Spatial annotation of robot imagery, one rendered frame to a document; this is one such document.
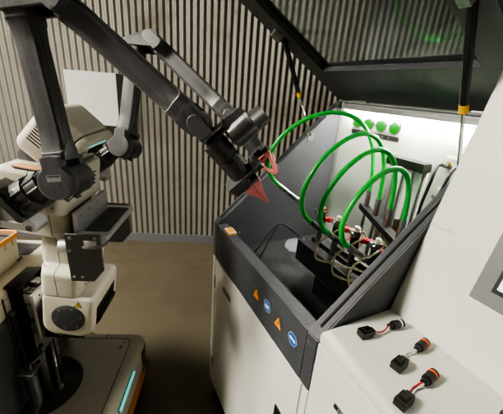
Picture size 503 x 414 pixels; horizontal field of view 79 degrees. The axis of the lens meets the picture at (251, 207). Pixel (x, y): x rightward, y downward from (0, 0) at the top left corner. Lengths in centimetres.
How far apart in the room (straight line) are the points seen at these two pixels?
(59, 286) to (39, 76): 63
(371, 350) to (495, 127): 52
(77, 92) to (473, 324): 273
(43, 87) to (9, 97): 248
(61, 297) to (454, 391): 106
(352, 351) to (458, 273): 28
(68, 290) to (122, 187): 200
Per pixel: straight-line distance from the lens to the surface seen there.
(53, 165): 80
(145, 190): 300
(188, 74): 116
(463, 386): 77
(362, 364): 71
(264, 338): 102
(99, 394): 156
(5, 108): 333
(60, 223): 107
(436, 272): 81
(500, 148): 79
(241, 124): 68
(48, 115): 82
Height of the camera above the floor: 147
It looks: 21 degrees down
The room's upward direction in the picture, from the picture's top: 4 degrees clockwise
